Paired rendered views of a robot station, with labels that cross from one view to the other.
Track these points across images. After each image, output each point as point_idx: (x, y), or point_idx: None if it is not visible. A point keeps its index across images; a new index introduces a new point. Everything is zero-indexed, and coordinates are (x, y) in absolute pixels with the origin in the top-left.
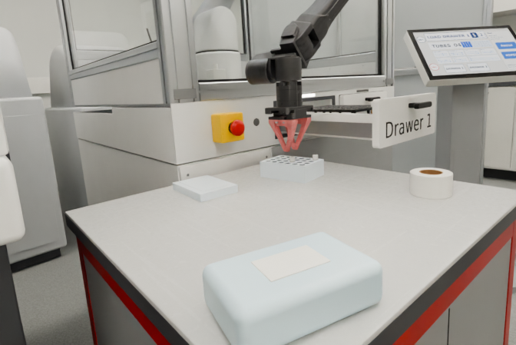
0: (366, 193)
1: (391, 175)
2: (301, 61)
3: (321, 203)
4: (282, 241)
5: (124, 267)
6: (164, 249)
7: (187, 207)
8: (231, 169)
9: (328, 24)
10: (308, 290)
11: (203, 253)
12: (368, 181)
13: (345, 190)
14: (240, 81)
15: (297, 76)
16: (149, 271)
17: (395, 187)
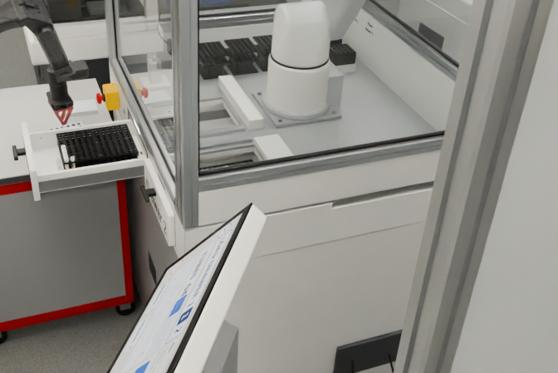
0: (7, 147)
1: (18, 169)
2: (50, 75)
3: (13, 131)
4: None
5: (15, 87)
6: (19, 94)
7: None
8: None
9: (49, 63)
10: None
11: (5, 99)
12: (21, 156)
13: (19, 144)
14: (119, 75)
15: (48, 80)
16: (7, 90)
17: (2, 159)
